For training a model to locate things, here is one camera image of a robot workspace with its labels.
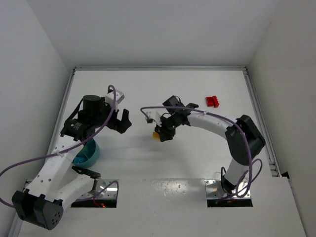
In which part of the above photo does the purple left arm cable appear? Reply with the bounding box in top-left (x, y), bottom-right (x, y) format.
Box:
top-left (0, 84), bottom-right (119, 207)

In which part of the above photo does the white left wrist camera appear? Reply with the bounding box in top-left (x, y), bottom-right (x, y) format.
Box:
top-left (105, 89), bottom-right (125, 104)

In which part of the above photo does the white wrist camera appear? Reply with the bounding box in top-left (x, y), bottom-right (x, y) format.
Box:
top-left (105, 89), bottom-right (125, 104)
top-left (146, 111), bottom-right (161, 126)

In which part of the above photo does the teal divided round container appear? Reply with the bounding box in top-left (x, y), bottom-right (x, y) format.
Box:
top-left (72, 139), bottom-right (100, 169)

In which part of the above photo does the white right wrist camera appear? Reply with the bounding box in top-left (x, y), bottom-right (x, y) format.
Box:
top-left (146, 111), bottom-right (161, 126)

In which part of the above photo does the red long lego brick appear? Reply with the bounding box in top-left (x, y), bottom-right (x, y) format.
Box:
top-left (212, 96), bottom-right (219, 108)

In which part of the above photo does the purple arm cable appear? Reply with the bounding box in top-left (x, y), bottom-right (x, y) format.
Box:
top-left (0, 84), bottom-right (119, 207)
top-left (140, 106), bottom-right (263, 199)

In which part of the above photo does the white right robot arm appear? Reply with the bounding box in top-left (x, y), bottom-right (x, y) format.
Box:
top-left (153, 96), bottom-right (266, 194)

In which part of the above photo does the blue lego brick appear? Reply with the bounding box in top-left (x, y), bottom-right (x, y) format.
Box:
top-left (73, 157), bottom-right (87, 165)

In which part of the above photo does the yellow long lego brick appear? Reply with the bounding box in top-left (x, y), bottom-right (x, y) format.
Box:
top-left (153, 132), bottom-right (160, 140)

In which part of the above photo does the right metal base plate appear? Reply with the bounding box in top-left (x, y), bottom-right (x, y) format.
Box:
top-left (205, 179), bottom-right (251, 199)

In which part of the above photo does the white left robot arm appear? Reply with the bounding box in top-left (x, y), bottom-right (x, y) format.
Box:
top-left (12, 91), bottom-right (131, 230)

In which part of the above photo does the metal base plate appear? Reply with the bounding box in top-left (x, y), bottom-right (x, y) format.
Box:
top-left (205, 179), bottom-right (251, 199)
top-left (76, 179), bottom-right (119, 201)

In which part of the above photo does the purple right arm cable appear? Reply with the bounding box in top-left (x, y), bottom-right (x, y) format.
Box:
top-left (140, 106), bottom-right (263, 199)

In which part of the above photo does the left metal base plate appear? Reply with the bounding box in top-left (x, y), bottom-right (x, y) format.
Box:
top-left (76, 179), bottom-right (119, 201)

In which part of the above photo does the red small lego brick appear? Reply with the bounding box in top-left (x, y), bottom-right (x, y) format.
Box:
top-left (205, 97), bottom-right (214, 107)

